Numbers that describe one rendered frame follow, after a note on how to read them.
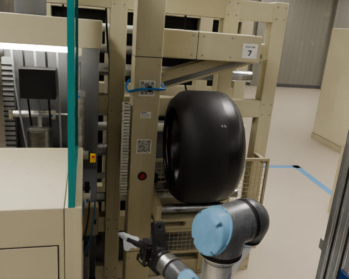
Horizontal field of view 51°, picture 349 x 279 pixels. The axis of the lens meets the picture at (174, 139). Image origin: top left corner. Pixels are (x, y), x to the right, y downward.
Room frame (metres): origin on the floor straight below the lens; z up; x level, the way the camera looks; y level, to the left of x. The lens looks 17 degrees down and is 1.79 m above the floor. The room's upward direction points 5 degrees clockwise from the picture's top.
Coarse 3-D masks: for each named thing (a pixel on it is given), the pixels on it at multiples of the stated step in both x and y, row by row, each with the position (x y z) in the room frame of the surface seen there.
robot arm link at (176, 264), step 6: (168, 264) 1.01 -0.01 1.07; (174, 264) 1.00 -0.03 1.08; (180, 264) 1.00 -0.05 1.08; (168, 270) 0.99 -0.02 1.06; (174, 270) 0.98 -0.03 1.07; (180, 270) 0.97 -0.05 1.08; (186, 270) 0.97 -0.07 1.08; (192, 270) 0.99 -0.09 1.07; (168, 276) 0.98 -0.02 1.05; (174, 276) 0.96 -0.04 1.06; (180, 276) 0.95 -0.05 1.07; (186, 276) 0.95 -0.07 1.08; (192, 276) 0.95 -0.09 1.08
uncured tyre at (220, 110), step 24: (192, 96) 1.79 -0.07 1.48; (216, 96) 1.83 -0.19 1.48; (168, 120) 2.04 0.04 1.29; (192, 120) 1.66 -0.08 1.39; (216, 120) 1.68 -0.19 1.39; (240, 120) 1.74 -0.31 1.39; (168, 144) 2.11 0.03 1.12; (192, 144) 1.61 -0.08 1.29; (216, 144) 1.62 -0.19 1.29; (240, 144) 1.66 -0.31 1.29; (168, 168) 1.97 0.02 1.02; (192, 168) 1.59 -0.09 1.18; (216, 168) 1.60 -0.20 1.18; (240, 168) 1.65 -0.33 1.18; (192, 192) 1.62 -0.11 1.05; (216, 192) 1.65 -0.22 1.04
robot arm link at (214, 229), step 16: (208, 208) 0.86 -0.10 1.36; (224, 208) 0.85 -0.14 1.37; (240, 208) 0.87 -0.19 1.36; (192, 224) 0.86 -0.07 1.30; (208, 224) 0.82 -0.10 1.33; (224, 224) 0.80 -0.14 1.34; (240, 224) 0.83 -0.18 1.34; (256, 224) 0.86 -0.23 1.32; (208, 240) 0.81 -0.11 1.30; (224, 240) 0.79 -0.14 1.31; (240, 240) 0.82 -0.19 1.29; (208, 256) 0.82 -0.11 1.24; (224, 256) 0.80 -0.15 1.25; (240, 256) 0.83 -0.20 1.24; (208, 272) 0.83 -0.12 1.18; (224, 272) 0.82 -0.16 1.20
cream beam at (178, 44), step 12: (168, 36) 2.02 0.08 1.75; (180, 36) 2.04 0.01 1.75; (192, 36) 2.05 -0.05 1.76; (204, 36) 2.07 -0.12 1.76; (216, 36) 2.09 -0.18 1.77; (228, 36) 2.10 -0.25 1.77; (240, 36) 2.12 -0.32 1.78; (252, 36) 2.14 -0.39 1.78; (168, 48) 2.02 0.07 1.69; (180, 48) 2.04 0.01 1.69; (192, 48) 2.06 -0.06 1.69; (204, 48) 2.07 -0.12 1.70; (216, 48) 2.09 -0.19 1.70; (228, 48) 2.11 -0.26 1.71; (240, 48) 2.12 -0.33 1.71; (216, 60) 2.10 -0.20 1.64; (228, 60) 2.11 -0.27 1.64; (240, 60) 2.13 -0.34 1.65; (252, 60) 2.14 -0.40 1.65
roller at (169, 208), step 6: (162, 204) 1.71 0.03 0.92; (168, 204) 1.72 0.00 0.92; (174, 204) 1.72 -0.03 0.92; (180, 204) 1.73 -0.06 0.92; (186, 204) 1.73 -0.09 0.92; (192, 204) 1.74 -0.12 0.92; (198, 204) 1.75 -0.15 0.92; (204, 204) 1.75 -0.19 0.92; (210, 204) 1.76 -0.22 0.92; (216, 204) 1.77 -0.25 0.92; (162, 210) 1.68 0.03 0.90; (168, 210) 1.69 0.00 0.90; (174, 210) 1.70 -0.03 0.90; (180, 210) 1.71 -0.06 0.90; (186, 210) 1.72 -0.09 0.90; (192, 210) 1.72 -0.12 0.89; (198, 210) 1.73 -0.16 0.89
